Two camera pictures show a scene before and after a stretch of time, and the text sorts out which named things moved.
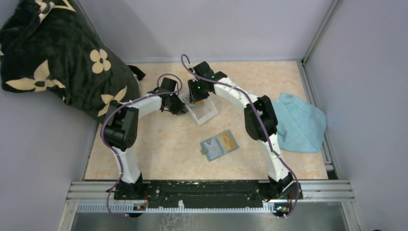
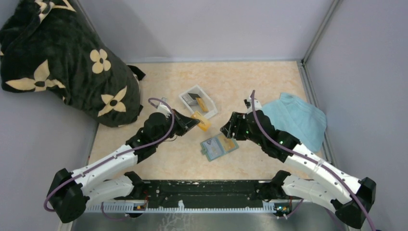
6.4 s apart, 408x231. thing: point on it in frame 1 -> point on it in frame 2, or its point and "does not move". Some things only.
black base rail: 198,194 does not move
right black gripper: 194,97 -> 237,119
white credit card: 212,148 does not move
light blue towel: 300,124 does not move
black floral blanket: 51,46 does not move
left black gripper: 179,109 -> 184,122
